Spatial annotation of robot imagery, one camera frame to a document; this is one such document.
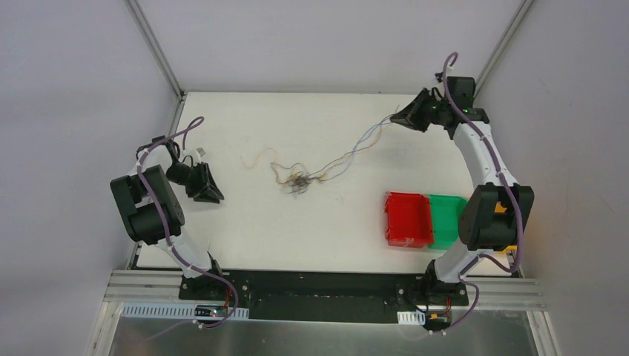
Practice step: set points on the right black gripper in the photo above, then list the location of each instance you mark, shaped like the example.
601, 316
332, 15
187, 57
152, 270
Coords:
422, 108

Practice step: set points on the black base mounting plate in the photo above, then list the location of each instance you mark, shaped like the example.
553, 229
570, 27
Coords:
326, 296

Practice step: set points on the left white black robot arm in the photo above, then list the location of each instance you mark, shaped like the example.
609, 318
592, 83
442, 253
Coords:
151, 212

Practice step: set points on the aluminium frame rail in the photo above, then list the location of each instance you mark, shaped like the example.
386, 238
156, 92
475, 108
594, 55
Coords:
488, 292

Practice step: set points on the yellow plastic bin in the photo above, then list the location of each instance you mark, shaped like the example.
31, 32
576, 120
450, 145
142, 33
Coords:
506, 248

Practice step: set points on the red plastic bin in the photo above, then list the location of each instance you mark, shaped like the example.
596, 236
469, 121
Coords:
408, 220

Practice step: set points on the green plastic bin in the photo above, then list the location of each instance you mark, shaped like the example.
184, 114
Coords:
445, 212

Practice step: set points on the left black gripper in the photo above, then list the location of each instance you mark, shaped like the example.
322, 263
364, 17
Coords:
197, 179

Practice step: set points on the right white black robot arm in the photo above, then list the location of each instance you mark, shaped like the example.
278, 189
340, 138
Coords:
496, 214

